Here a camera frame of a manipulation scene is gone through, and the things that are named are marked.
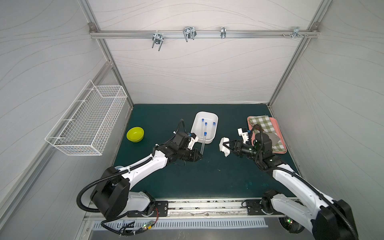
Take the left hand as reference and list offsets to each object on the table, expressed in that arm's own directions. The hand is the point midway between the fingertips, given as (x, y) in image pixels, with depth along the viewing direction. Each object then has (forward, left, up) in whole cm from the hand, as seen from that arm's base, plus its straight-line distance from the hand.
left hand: (202, 158), depth 79 cm
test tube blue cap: (+9, -1, +1) cm, 9 cm away
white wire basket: (+4, +55, +19) cm, 59 cm away
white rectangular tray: (+30, -2, -12) cm, 33 cm away
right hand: (+4, -11, +8) cm, 14 cm away
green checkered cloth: (+33, -47, -11) cm, 59 cm away
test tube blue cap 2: (+32, -9, -11) cm, 35 cm away
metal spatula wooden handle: (+20, -48, -10) cm, 53 cm away
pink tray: (+32, -55, -12) cm, 64 cm away
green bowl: (+21, +45, -10) cm, 51 cm away
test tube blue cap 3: (+32, -3, -11) cm, 34 cm away
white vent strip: (-28, +7, -13) cm, 32 cm away
